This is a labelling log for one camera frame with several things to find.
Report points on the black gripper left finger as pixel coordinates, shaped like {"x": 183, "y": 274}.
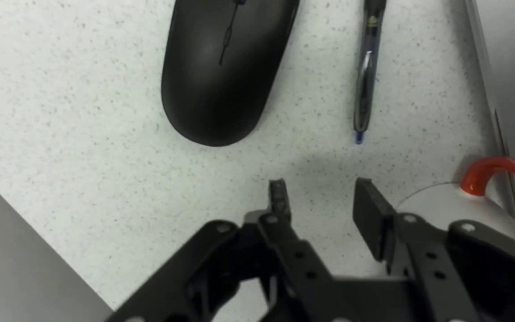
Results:
{"x": 241, "y": 274}

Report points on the black blue ballpoint pen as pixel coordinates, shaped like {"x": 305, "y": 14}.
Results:
{"x": 366, "y": 77}

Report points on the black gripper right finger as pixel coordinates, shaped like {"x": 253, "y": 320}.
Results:
{"x": 461, "y": 279}

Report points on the black computer mouse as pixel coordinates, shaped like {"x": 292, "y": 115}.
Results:
{"x": 223, "y": 77}

